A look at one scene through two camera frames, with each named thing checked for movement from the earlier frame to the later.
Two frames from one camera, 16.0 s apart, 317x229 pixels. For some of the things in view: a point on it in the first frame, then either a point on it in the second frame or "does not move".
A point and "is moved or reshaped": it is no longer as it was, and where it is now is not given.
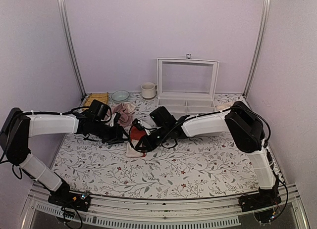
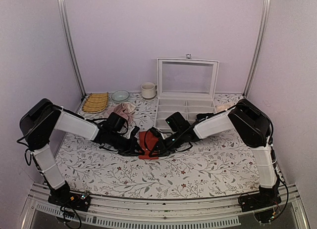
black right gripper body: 164,136 to 171,146
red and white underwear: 136,134 is moved or reshaped
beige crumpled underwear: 224,106 does not move
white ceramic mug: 148,90 does not move
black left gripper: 117,135 to 131,151
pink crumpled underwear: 125,109 does not move
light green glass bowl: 120,95 does not move
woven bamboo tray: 103,97 does not move
